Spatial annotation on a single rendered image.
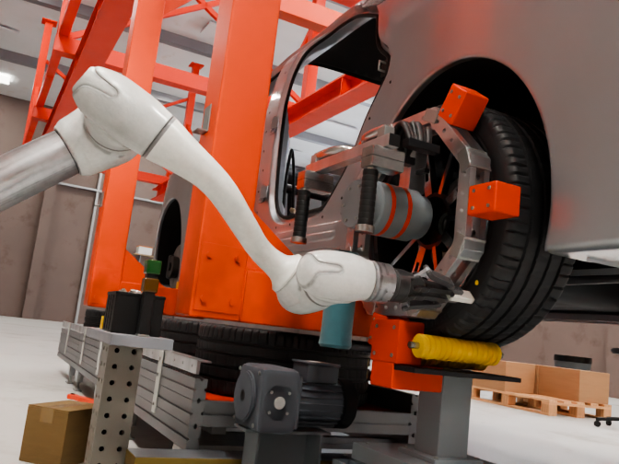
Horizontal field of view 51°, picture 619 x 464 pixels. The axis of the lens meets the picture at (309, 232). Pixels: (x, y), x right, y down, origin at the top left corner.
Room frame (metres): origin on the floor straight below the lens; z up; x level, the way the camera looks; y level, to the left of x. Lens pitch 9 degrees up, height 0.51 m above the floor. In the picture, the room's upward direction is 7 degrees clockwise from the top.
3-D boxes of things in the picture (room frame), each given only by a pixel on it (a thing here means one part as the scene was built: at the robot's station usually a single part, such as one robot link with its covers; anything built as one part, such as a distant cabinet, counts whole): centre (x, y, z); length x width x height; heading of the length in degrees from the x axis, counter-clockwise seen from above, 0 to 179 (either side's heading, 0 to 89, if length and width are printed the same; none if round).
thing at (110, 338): (1.98, 0.51, 0.44); 0.43 x 0.17 x 0.03; 26
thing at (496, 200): (1.43, -0.40, 0.85); 0.09 x 0.08 x 0.07; 26
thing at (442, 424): (1.78, -0.41, 0.32); 0.40 x 0.30 x 0.28; 26
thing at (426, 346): (1.64, -0.40, 0.51); 0.29 x 0.06 x 0.06; 116
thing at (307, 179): (1.77, 0.00, 0.93); 0.09 x 0.05 x 0.05; 116
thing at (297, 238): (1.76, 0.03, 0.83); 0.04 x 0.04 x 0.16
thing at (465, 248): (1.71, -0.26, 0.85); 0.54 x 0.07 x 0.54; 26
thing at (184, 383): (3.15, 0.81, 0.28); 2.47 x 0.09 x 0.22; 26
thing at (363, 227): (1.45, -0.12, 0.83); 0.04 x 0.04 x 0.16
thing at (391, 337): (1.72, -0.29, 0.48); 0.16 x 0.12 x 0.17; 116
